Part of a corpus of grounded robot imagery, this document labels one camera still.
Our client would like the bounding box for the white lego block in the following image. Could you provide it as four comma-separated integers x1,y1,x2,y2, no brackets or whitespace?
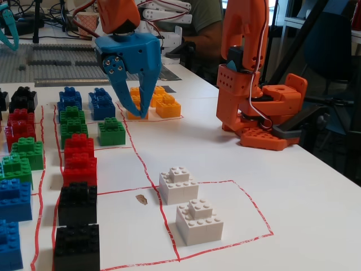
176,199,225,246
158,166,200,206

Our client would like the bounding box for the black tripod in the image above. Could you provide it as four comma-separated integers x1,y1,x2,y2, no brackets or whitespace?
266,0,333,85

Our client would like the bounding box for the green lego block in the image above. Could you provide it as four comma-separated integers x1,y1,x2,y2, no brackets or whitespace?
11,137,45,171
98,117,126,147
60,118,89,149
59,107,86,124
0,154,34,187

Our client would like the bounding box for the orange robot base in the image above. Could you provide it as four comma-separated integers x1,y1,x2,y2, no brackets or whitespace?
239,73,308,152

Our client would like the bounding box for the grey square tape marker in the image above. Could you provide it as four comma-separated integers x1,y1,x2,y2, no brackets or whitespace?
153,84,177,94

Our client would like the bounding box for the black electronic device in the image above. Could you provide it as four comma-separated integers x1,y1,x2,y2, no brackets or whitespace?
15,21,46,37

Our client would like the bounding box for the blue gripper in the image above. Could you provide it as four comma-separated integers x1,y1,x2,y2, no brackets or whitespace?
94,31,163,120

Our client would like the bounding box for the red lego block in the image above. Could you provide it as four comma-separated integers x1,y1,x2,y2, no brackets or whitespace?
4,121,37,152
7,108,36,128
62,154,98,187
64,134,95,159

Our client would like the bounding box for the grey lego baseplate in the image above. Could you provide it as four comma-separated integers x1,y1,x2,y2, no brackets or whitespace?
0,43,113,84

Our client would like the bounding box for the teal robot gripper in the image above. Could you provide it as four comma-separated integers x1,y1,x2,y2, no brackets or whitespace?
0,2,20,51

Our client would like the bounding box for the person forearm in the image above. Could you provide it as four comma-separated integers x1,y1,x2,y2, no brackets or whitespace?
194,27,225,65

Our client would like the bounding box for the blue chair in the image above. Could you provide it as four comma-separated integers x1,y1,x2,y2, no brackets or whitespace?
304,11,361,170

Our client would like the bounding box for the grey black table clamp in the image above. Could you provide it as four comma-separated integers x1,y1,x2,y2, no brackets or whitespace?
272,103,328,141

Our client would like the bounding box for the orange patterned paper cup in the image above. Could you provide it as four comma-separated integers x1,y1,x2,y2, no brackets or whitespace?
76,12,99,40

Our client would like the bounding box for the blue lego block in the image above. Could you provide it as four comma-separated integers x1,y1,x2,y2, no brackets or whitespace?
88,87,112,102
89,97,116,120
58,94,83,112
0,220,24,271
0,178,33,222
59,86,82,98

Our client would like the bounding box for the grey tape strip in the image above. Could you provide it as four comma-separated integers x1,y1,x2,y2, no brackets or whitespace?
156,63,181,82
33,77,112,87

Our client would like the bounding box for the black stand pole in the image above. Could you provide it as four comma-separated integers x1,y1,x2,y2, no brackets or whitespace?
32,0,40,45

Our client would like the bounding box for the yellow lego block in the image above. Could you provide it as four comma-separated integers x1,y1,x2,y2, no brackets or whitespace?
151,86,175,107
126,101,150,121
155,98,182,118
129,86,142,103

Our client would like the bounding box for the person in green shirt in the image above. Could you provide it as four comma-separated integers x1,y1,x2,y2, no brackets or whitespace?
180,0,226,37

